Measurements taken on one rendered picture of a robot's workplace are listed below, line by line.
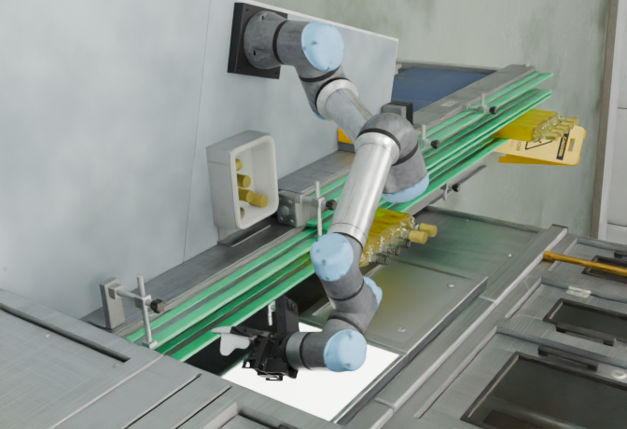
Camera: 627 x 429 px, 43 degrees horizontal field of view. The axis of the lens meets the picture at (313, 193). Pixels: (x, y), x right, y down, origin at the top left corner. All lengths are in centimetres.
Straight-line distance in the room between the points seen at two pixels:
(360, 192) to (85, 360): 58
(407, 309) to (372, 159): 69
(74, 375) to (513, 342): 116
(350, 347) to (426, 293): 83
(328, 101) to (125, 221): 58
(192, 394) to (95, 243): 69
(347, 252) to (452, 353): 70
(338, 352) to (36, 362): 52
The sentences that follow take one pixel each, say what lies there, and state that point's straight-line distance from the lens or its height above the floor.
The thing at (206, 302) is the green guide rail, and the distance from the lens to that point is 191.
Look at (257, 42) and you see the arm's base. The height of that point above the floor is 83.
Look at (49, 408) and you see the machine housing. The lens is 133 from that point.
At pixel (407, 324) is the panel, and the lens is 210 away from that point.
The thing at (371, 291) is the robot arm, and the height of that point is 142.
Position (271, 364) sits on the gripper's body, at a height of 127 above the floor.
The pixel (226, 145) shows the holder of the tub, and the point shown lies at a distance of 206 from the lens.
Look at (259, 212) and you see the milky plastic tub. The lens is 216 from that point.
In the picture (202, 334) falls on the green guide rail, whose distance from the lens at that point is 193.
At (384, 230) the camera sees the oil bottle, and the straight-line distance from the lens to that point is 225.
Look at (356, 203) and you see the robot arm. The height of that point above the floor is 137.
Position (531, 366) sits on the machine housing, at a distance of 204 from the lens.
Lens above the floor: 214
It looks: 34 degrees down
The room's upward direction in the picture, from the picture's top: 102 degrees clockwise
